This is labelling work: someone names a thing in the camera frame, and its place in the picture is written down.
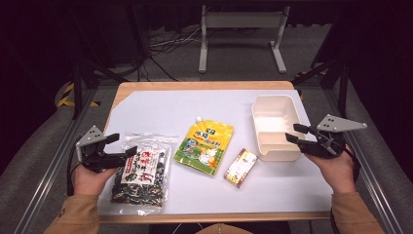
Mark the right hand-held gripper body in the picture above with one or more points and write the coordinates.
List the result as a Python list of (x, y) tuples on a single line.
[(328, 144)]

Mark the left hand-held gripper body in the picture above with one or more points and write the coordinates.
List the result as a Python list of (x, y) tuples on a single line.
[(92, 152)]

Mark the white plastic container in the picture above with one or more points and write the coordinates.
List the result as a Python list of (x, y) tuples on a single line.
[(272, 125)]

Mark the clear bag of dried seaweed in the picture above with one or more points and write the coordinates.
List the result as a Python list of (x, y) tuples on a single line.
[(146, 175)]

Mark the yellow spout pouch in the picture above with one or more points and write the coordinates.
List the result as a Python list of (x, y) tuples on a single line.
[(203, 148)]

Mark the person's left hand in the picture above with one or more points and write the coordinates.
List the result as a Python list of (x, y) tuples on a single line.
[(89, 182)]

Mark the person's right hand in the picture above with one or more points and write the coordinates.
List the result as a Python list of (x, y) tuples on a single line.
[(339, 172)]

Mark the black tripod stand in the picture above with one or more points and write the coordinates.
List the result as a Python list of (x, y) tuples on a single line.
[(78, 84), (342, 87)]

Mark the small yellow red box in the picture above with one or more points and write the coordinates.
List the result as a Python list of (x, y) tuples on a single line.
[(240, 167)]

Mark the yellow black hazard tape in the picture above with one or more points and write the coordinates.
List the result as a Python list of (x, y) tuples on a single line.
[(66, 96)]

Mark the wooden table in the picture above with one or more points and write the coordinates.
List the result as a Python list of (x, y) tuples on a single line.
[(207, 85)]

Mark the person's torso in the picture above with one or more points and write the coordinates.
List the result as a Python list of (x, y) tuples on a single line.
[(222, 229)]

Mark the white metal stand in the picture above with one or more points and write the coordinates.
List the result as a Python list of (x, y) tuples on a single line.
[(243, 19)]

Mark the aluminium frame rail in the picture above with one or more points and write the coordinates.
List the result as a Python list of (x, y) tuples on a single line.
[(55, 165), (373, 182)]

